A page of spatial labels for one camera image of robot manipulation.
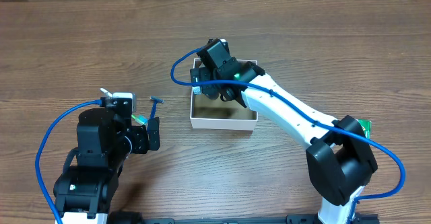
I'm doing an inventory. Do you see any blue disposable razor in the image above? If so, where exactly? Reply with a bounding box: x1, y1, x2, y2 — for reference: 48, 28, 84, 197
147, 96, 164, 132

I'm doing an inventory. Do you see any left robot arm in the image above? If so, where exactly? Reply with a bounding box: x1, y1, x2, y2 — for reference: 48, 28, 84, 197
53, 108, 160, 223

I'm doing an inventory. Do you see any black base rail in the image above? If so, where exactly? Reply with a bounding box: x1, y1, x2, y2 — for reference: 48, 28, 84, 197
107, 211, 381, 224

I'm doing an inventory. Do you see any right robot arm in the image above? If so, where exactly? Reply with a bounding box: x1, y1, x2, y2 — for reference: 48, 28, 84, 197
190, 39, 379, 223

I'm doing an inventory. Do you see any green small carton box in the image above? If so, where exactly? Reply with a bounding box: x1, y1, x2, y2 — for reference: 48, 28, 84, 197
358, 119, 372, 139

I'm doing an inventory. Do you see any white green toothbrush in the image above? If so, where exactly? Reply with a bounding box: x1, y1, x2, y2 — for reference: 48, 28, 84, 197
100, 87, 147, 125

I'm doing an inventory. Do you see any right blue cable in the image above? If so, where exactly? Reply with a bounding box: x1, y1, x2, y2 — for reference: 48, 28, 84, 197
170, 47, 407, 218

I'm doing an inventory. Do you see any open white cardboard box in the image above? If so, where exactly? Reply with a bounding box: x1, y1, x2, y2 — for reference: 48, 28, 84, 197
189, 58, 259, 131

